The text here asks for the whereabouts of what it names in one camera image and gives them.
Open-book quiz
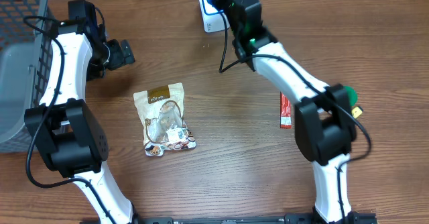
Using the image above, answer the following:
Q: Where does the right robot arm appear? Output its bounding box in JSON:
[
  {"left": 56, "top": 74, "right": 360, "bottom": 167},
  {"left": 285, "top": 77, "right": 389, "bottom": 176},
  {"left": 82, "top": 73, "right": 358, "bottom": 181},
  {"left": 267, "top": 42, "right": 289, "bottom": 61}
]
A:
[{"left": 207, "top": 0, "right": 356, "bottom": 223}]

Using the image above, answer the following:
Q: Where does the brown snack pouch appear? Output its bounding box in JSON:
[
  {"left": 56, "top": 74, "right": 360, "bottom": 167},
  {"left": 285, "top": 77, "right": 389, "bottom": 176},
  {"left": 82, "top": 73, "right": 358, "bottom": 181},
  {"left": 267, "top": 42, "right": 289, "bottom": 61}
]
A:
[{"left": 133, "top": 82, "right": 196, "bottom": 156}]

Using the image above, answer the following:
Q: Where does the white barcode scanner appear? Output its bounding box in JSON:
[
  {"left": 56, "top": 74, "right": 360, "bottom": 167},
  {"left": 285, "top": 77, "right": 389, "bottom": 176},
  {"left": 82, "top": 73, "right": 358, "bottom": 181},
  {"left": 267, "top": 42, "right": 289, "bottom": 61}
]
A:
[{"left": 198, "top": 0, "right": 230, "bottom": 33}]

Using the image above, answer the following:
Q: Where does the grey plastic mesh basket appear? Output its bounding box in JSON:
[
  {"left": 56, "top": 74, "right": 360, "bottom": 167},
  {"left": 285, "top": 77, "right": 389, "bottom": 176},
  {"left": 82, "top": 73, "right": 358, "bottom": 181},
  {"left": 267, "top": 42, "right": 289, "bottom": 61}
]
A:
[{"left": 1, "top": 0, "right": 53, "bottom": 153}]

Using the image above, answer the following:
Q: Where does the red snack stick packet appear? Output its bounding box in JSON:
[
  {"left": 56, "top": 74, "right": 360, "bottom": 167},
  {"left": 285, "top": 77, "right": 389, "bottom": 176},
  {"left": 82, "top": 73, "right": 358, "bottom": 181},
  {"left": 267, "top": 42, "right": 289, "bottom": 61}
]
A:
[{"left": 280, "top": 93, "right": 292, "bottom": 129}]

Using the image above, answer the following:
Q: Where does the green lid jar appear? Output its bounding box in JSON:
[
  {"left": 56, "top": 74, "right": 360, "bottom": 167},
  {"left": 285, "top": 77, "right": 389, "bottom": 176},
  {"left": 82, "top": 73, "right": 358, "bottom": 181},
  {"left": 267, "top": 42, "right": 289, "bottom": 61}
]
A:
[{"left": 344, "top": 86, "right": 358, "bottom": 106}]

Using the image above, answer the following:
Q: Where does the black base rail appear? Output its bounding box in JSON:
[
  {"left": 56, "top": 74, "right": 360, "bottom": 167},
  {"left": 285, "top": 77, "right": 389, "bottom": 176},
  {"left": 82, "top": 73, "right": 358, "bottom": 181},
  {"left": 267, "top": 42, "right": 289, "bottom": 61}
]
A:
[{"left": 139, "top": 212, "right": 378, "bottom": 224}]

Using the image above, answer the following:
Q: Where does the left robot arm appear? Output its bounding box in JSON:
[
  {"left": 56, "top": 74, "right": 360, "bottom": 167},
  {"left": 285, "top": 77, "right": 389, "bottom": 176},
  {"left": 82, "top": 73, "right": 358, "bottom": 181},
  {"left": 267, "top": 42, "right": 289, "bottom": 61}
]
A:
[{"left": 24, "top": 0, "right": 139, "bottom": 223}]

